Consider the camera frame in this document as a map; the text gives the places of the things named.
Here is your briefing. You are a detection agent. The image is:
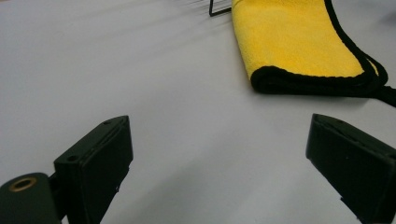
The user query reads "yellow towel with black trim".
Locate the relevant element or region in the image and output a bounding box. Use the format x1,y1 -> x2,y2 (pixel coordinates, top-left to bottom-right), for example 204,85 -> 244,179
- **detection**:
231,0 -> 396,108

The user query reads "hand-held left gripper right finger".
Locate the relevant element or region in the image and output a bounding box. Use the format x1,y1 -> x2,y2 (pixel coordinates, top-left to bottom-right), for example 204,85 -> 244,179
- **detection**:
305,113 -> 396,224

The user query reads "black wire rack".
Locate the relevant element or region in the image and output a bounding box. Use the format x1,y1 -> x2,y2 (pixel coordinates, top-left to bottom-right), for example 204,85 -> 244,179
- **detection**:
208,0 -> 233,18

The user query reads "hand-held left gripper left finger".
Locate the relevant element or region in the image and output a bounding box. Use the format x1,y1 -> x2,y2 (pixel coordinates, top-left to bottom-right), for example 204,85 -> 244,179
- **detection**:
53,115 -> 134,224

